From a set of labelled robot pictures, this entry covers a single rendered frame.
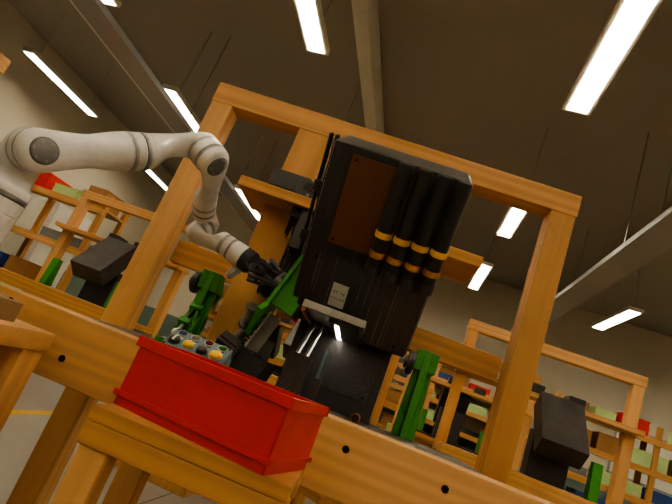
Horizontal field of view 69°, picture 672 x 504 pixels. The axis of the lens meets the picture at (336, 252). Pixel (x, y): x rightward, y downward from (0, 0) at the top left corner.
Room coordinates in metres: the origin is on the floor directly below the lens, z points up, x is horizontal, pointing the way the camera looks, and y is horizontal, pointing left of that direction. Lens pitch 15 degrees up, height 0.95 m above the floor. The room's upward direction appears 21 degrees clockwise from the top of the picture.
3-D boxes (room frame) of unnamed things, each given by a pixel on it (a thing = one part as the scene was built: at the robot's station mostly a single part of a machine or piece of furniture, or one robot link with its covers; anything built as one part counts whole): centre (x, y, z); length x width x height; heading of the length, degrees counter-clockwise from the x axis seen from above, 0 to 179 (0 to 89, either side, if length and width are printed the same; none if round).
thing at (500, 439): (1.77, -0.05, 1.36); 1.49 x 0.09 x 0.97; 83
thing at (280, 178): (1.72, 0.25, 1.59); 0.15 x 0.07 x 0.07; 83
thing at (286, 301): (1.42, 0.07, 1.17); 0.13 x 0.12 x 0.20; 83
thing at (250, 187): (1.73, -0.04, 1.52); 0.90 x 0.25 x 0.04; 83
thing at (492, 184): (1.77, -0.05, 1.89); 1.50 x 0.09 x 0.09; 83
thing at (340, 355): (1.59, -0.13, 1.07); 0.30 x 0.18 x 0.34; 83
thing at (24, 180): (0.98, 0.66, 1.14); 0.09 x 0.09 x 0.17; 51
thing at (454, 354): (1.84, -0.06, 1.23); 1.30 x 0.05 x 0.09; 83
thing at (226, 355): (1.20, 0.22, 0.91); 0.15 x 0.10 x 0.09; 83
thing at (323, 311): (1.36, -0.07, 1.11); 0.39 x 0.16 x 0.03; 173
